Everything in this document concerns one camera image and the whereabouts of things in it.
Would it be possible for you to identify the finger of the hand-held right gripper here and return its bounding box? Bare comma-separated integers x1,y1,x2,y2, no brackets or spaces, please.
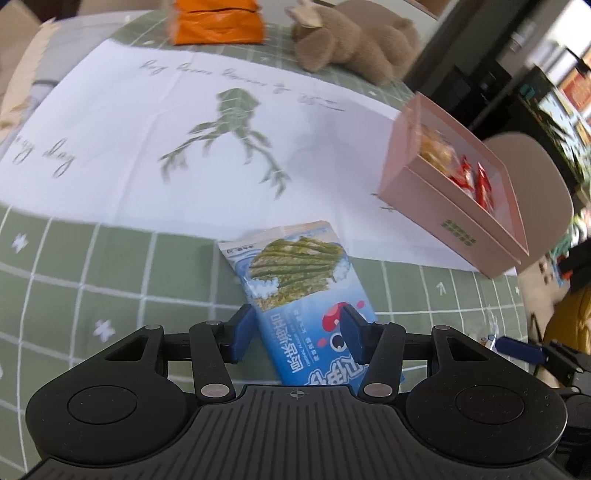
496,337,591,384

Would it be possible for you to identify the beige chair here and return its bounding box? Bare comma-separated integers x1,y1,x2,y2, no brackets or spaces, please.
485,131,575,278

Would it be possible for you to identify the clear snack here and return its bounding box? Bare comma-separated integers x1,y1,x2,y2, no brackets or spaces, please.
478,314,500,348

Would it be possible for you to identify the brown plush toy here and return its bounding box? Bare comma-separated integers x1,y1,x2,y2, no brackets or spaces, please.
285,0,420,86

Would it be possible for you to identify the blue seaweed snack packet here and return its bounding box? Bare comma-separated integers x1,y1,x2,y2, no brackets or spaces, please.
218,222,404,386

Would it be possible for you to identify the pink box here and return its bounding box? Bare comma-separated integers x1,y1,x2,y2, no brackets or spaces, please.
379,91,529,278

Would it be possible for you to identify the dark cabinet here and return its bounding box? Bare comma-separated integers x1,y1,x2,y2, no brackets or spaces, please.
416,46,513,132

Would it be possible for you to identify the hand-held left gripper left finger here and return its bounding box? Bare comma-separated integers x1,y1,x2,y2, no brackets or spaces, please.
105,305,256,402

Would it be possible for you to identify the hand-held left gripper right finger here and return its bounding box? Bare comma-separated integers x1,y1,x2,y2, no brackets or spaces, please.
339,305,490,402

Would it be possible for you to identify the white paper with frog drawing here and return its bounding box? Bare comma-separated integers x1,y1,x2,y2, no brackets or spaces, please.
0,39,518,278

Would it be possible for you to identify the background goods shelf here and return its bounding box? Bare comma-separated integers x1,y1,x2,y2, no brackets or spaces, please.
517,46,591,195

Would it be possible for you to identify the orange packet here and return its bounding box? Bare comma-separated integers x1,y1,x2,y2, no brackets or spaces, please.
168,0,266,46

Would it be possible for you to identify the green checked tablecloth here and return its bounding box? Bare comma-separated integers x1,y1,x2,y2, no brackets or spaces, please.
0,9,529,480

